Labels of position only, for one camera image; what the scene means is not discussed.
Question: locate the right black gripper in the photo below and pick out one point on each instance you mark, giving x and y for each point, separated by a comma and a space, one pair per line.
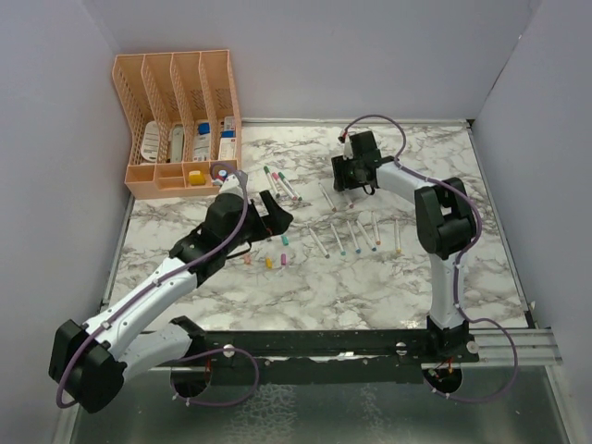
341, 181

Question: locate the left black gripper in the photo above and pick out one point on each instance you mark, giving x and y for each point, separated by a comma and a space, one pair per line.
273, 223

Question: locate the peach cap marker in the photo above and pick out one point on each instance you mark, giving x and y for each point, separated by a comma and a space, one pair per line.
327, 197

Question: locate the grey cap marker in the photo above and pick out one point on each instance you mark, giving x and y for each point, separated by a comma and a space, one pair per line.
318, 242

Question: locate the brown cap marker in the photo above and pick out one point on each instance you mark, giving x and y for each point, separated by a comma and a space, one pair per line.
376, 232

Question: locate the yellow cap marker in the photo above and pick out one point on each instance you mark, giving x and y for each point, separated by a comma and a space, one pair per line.
397, 236

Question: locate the light blue marker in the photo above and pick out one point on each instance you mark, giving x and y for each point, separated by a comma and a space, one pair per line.
353, 237

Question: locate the teal cap marker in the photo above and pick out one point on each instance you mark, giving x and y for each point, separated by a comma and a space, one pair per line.
342, 250

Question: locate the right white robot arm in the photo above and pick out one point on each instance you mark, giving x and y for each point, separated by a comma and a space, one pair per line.
444, 219

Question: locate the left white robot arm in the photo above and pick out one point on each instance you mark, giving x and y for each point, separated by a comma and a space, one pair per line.
91, 361

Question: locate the pink cap marker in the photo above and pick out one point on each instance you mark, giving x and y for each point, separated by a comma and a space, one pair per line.
283, 186

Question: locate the yellow tape measure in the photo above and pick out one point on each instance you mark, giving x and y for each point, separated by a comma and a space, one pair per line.
196, 178

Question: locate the white red box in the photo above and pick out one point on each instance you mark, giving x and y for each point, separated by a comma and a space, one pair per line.
227, 147

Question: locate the blue white box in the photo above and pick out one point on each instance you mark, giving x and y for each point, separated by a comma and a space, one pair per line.
201, 145

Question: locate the white stapler package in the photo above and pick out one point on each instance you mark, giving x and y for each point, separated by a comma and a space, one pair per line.
176, 144

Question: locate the peach plastic file organizer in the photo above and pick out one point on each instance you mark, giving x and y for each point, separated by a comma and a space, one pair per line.
179, 88

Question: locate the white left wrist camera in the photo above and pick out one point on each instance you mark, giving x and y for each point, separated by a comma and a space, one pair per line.
233, 185

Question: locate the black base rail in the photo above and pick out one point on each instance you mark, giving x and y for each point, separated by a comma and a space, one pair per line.
306, 357

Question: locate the aluminium frame rail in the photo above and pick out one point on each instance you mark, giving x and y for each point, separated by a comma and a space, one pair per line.
533, 347

